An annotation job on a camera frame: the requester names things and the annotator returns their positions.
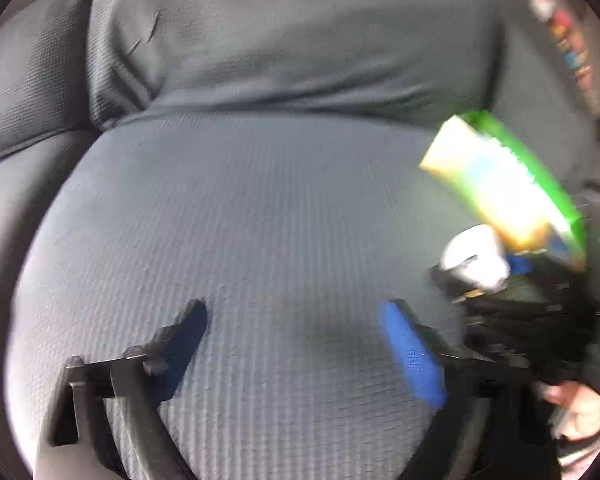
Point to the white earbuds case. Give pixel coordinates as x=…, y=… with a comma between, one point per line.
x=475, y=255

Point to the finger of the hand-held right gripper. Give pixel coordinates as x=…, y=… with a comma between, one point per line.
x=530, y=330
x=520, y=266

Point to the person's right hand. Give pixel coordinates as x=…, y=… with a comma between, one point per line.
x=585, y=410

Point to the green holographic box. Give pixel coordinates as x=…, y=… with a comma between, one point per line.
x=500, y=180

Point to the colourful plush toys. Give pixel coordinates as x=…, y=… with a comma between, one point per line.
x=562, y=30

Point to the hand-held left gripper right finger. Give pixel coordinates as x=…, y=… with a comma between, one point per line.
x=410, y=355

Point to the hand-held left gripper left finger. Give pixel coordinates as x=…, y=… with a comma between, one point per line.
x=180, y=350

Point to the grey sofa cushion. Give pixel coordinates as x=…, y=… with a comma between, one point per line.
x=290, y=35

